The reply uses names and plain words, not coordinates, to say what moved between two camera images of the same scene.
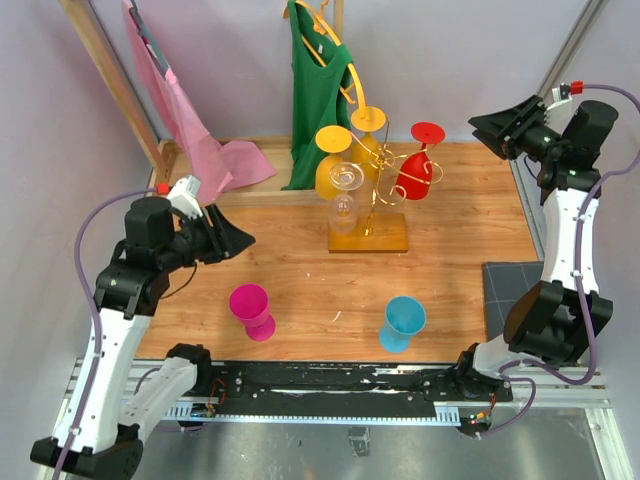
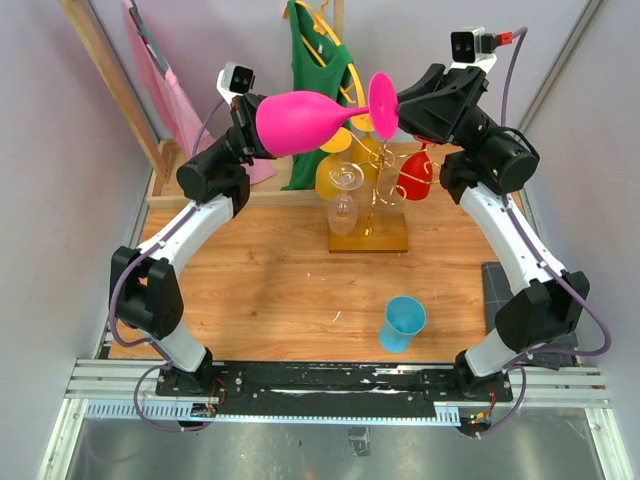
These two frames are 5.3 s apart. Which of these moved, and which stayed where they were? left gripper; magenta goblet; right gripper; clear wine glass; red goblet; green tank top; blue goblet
Moved: magenta goblet; right gripper; left gripper
Stayed: red goblet; blue goblet; green tank top; clear wine glass
